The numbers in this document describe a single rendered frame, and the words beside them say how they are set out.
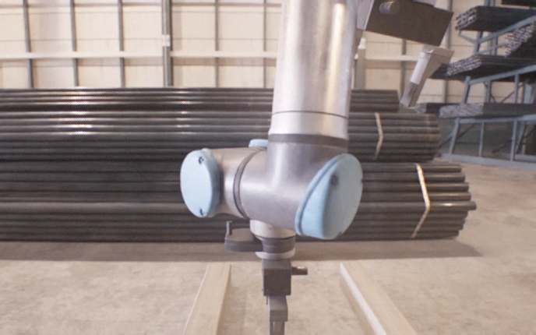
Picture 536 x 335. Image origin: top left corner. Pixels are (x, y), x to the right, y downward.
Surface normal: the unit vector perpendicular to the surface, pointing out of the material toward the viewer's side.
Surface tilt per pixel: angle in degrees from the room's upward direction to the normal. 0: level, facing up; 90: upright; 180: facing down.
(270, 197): 87
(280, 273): 90
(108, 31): 90
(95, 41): 90
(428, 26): 114
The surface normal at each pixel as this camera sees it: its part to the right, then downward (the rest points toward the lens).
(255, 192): -0.64, 0.04
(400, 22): 0.08, 0.52
